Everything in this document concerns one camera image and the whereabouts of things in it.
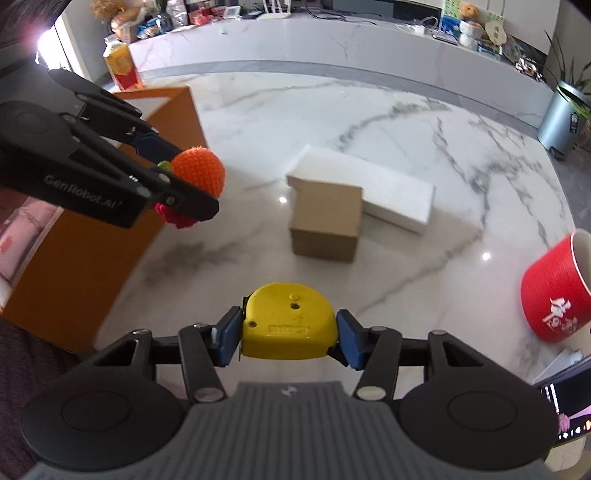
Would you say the yellow and red carton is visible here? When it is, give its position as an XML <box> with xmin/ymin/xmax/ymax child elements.
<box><xmin>102</xmin><ymin>39</ymin><xmax>144</xmax><ymax>92</ymax></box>

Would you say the light pink plush pouch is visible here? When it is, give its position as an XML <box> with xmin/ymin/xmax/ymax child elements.
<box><xmin>0</xmin><ymin>204</ymin><xmax>64</xmax><ymax>283</ymax></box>

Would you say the grey trash can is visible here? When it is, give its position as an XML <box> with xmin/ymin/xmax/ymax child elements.
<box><xmin>536</xmin><ymin>82</ymin><xmax>591</xmax><ymax>161</ymax></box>

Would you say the dried flower bunch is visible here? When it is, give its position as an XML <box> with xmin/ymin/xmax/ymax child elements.
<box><xmin>90</xmin><ymin>0</ymin><xmax>124</xmax><ymax>18</ymax></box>

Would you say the brown cardboard box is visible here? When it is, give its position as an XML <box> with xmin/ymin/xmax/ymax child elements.
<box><xmin>286</xmin><ymin>172</ymin><xmax>365</xmax><ymax>263</ymax></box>

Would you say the green potted plant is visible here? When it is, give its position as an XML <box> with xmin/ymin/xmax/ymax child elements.
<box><xmin>542</xmin><ymin>30</ymin><xmax>591</xmax><ymax>117</ymax></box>

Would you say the white router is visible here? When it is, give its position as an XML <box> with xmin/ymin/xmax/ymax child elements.
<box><xmin>257</xmin><ymin>0</ymin><xmax>293</xmax><ymax>20</ymax></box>

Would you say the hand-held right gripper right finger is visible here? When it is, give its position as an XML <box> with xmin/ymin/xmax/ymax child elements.
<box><xmin>325</xmin><ymin>309</ymin><xmax>486</xmax><ymax>401</ymax></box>

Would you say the orange crochet toy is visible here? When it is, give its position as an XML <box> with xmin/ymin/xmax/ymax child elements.
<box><xmin>156</xmin><ymin>146</ymin><xmax>226</xmax><ymax>230</ymax></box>

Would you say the yellow tape measure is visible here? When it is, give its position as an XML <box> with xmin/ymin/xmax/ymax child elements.
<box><xmin>239</xmin><ymin>282</ymin><xmax>337</xmax><ymax>360</ymax></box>

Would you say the red cup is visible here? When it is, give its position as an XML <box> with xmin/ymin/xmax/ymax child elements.
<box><xmin>520</xmin><ymin>229</ymin><xmax>591</xmax><ymax>345</ymax></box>

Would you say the smartphone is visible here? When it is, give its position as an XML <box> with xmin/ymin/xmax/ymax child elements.
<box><xmin>530</xmin><ymin>366</ymin><xmax>591</xmax><ymax>448</ymax></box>

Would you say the white flat box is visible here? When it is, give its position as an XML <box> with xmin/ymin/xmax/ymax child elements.
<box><xmin>286</xmin><ymin>143</ymin><xmax>437</xmax><ymax>236</ymax></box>

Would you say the orange cardboard box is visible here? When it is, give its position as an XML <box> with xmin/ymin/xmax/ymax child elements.
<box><xmin>0</xmin><ymin>85</ymin><xmax>209</xmax><ymax>357</ymax></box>

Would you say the teddy bear picture box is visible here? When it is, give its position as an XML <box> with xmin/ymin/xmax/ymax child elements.
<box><xmin>440</xmin><ymin>0</ymin><xmax>505</xmax><ymax>35</ymax></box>

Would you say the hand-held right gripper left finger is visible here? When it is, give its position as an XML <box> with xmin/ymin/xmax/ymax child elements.
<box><xmin>95</xmin><ymin>305</ymin><xmax>245</xmax><ymax>404</ymax></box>

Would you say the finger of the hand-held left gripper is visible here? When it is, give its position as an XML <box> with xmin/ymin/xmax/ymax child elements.
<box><xmin>48</xmin><ymin>69</ymin><xmax>186</xmax><ymax>165</ymax></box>
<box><xmin>80</xmin><ymin>133</ymin><xmax>221</xmax><ymax>223</ymax></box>

